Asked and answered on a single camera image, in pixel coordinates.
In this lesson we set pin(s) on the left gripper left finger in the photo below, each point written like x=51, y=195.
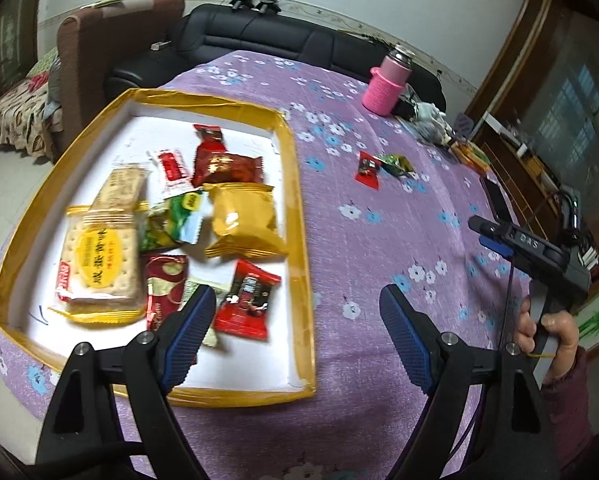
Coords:
x=181, y=335

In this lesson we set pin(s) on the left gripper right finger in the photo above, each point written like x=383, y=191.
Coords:
x=415, y=338

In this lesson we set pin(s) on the large red snack packet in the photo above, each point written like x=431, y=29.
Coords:
x=243, y=313

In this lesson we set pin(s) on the yellow snack packet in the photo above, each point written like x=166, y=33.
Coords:
x=243, y=221

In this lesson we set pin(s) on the green gold snack packet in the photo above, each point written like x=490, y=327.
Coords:
x=396, y=165

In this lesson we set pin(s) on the small red candy packet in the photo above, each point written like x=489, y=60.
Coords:
x=368, y=170

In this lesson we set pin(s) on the dark red sleeve forearm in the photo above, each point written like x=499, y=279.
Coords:
x=567, y=401

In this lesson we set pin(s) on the person right hand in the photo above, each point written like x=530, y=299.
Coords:
x=558, y=356

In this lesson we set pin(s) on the black smartphone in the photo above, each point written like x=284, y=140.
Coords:
x=496, y=200

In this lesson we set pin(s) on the cream cracker pack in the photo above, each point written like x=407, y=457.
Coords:
x=98, y=278

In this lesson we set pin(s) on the purple floral tablecloth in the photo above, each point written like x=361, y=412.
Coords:
x=412, y=232

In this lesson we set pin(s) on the yellow rimmed tray box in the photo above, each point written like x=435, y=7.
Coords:
x=138, y=154

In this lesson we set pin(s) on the orange biscuit packs stack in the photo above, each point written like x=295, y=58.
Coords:
x=471, y=156

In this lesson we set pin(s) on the dark red gold packet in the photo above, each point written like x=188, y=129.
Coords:
x=213, y=162

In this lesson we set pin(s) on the white green plastic bag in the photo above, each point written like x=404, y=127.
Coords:
x=431, y=124

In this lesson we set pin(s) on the pink sleeved thermos bottle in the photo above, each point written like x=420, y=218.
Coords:
x=388, y=81

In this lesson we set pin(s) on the black leather sofa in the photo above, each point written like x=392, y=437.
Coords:
x=210, y=31

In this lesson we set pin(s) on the brown armchair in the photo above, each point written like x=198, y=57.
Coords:
x=90, y=42

